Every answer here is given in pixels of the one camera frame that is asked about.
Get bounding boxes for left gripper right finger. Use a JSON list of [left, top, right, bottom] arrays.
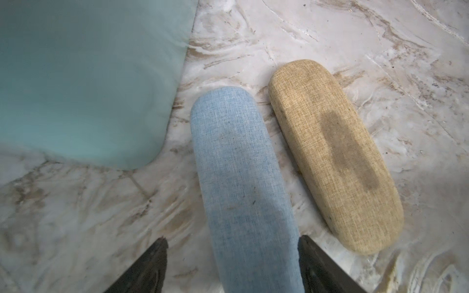
[[298, 235, 365, 293]]

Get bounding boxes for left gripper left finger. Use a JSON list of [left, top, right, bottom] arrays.
[[105, 237, 169, 293]]

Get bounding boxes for light blue felt case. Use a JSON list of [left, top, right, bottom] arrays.
[[191, 87, 304, 293]]

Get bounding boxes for tan case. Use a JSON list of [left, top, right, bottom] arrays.
[[269, 59, 404, 255]]

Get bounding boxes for teal plastic storage box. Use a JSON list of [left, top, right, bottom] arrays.
[[1, 1, 198, 170]]

